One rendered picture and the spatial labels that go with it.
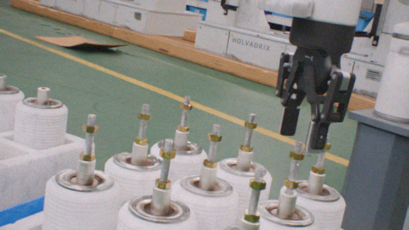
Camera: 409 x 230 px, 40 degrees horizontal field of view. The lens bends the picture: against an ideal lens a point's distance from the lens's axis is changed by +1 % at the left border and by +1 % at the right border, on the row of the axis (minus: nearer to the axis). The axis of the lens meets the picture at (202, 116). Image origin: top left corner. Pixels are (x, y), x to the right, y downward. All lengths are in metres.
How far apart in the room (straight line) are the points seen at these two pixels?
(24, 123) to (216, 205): 0.47
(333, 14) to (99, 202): 0.36
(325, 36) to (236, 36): 2.86
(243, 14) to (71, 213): 3.08
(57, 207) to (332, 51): 0.38
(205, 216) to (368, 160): 0.59
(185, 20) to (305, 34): 3.75
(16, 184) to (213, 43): 2.74
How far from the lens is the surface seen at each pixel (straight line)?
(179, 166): 0.89
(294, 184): 0.72
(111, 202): 0.73
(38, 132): 1.08
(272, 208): 0.75
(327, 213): 0.82
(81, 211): 0.71
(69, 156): 1.09
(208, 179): 0.77
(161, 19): 4.23
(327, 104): 0.64
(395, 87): 1.24
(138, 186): 0.80
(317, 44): 0.65
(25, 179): 1.03
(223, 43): 3.58
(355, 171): 1.28
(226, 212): 0.76
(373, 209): 1.27
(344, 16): 0.66
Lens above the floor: 0.53
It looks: 14 degrees down
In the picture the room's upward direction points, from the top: 9 degrees clockwise
